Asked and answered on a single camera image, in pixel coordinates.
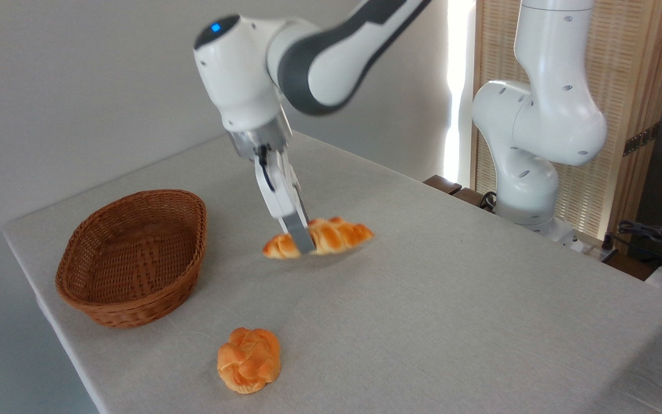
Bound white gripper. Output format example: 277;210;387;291
253;147;317;255

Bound long braided bread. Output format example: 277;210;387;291
262;216;375;260

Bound round knotted bread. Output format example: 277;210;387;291
217;327;282;394

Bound brown wicker basket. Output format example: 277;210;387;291
55;189;208;329

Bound dark brown wooden block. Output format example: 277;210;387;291
453;187;495;212
423;175;463;196

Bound light grey tablecloth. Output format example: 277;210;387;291
2;131;662;414

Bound brass screen hinge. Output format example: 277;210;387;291
622;123;661;156

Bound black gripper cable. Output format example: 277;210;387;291
255;145;275;193

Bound black cable bundle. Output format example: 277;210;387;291
617;220;662;266

